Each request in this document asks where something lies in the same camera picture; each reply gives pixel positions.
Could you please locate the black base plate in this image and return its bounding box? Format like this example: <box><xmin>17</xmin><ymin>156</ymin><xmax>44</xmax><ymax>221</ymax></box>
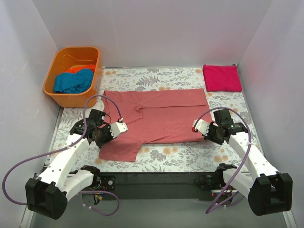
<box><xmin>73</xmin><ymin>172</ymin><xmax>243</xmax><ymax>207</ymax></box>

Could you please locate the folded magenta t shirt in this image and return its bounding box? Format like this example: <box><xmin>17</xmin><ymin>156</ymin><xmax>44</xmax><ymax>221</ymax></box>
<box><xmin>202</xmin><ymin>65</ymin><xmax>242</xmax><ymax>93</ymax></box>

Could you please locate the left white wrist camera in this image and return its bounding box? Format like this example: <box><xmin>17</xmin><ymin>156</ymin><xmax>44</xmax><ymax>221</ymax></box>
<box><xmin>110</xmin><ymin>118</ymin><xmax>128</xmax><ymax>139</ymax></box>

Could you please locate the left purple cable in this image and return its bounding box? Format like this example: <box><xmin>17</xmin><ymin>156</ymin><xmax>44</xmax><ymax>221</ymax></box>
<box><xmin>2</xmin><ymin>94</ymin><xmax>124</xmax><ymax>216</ymax></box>

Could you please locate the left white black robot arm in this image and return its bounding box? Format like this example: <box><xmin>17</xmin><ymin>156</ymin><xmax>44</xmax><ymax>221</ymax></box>
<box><xmin>25</xmin><ymin>109</ymin><xmax>128</xmax><ymax>219</ymax></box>

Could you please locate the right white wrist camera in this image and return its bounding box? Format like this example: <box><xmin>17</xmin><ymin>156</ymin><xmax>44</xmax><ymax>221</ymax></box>
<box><xmin>191</xmin><ymin>119</ymin><xmax>210</xmax><ymax>137</ymax></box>

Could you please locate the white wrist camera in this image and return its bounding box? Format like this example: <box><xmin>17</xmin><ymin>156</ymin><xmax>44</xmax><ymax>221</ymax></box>
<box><xmin>110</xmin><ymin>118</ymin><xmax>128</xmax><ymax>139</ymax></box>
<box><xmin>191</xmin><ymin>119</ymin><xmax>210</xmax><ymax>137</ymax></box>

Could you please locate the dusty pink t shirt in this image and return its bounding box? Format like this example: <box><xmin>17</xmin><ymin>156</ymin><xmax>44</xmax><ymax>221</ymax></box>
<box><xmin>99</xmin><ymin>88</ymin><xmax>209</xmax><ymax>162</ymax></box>

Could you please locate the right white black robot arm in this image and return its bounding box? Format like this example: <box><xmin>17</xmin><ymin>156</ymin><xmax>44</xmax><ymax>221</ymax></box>
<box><xmin>192</xmin><ymin>107</ymin><xmax>293</xmax><ymax>216</ymax></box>

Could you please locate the orange plastic basket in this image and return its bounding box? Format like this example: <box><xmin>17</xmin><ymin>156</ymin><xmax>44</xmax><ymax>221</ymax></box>
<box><xmin>43</xmin><ymin>46</ymin><xmax>103</xmax><ymax>108</ymax></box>

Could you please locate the blue t shirt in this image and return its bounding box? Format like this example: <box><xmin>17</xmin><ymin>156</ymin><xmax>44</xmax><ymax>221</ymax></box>
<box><xmin>54</xmin><ymin>69</ymin><xmax>94</xmax><ymax>94</ymax></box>

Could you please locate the orange t shirt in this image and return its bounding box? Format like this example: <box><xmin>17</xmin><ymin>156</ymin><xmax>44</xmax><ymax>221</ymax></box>
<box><xmin>65</xmin><ymin>64</ymin><xmax>96</xmax><ymax>74</ymax></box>

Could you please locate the aluminium frame rail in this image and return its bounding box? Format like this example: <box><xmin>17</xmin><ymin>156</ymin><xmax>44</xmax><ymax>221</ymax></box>
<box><xmin>19</xmin><ymin>208</ymin><xmax>34</xmax><ymax>228</ymax></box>

